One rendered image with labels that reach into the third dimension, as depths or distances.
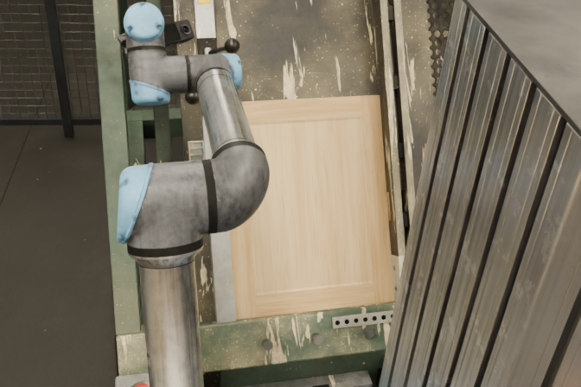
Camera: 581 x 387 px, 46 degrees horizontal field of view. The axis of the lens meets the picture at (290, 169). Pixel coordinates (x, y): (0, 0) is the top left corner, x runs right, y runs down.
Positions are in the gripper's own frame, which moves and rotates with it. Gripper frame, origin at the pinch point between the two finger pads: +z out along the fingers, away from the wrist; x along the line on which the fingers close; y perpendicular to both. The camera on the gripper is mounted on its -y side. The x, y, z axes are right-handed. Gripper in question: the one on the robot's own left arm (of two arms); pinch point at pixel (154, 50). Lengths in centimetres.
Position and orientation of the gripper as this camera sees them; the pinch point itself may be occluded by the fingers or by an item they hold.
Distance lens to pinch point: 171.0
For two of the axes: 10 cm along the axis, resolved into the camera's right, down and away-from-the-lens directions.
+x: 4.0, 9.1, 0.6
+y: -8.9, 4.1, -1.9
